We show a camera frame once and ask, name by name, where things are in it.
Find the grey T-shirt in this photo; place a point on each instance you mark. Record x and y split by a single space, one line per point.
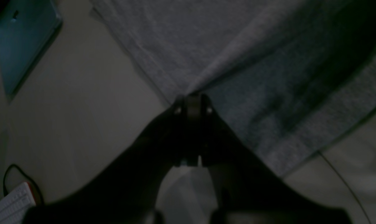
289 77

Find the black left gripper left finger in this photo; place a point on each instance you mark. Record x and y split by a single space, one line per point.
128 187

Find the blue-grey laptop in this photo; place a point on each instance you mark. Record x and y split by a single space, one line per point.
27 27

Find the white keyboard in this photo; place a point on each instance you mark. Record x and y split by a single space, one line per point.
15 205

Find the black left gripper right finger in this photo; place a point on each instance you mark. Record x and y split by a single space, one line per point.
247 191

